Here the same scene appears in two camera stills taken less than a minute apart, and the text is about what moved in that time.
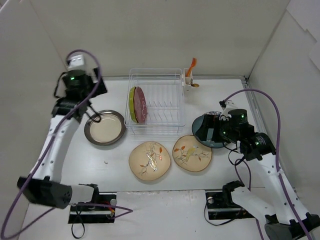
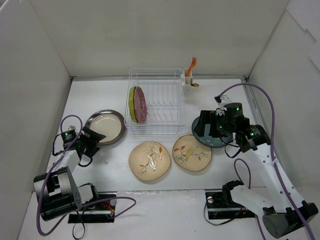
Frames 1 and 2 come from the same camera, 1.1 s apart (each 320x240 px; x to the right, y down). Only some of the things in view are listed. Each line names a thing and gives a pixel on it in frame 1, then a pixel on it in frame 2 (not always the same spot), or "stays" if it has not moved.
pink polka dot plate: x=140 y=105 stays
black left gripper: x=99 y=86 → x=90 y=139
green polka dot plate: x=131 y=104 stays
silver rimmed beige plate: x=108 y=131 stays
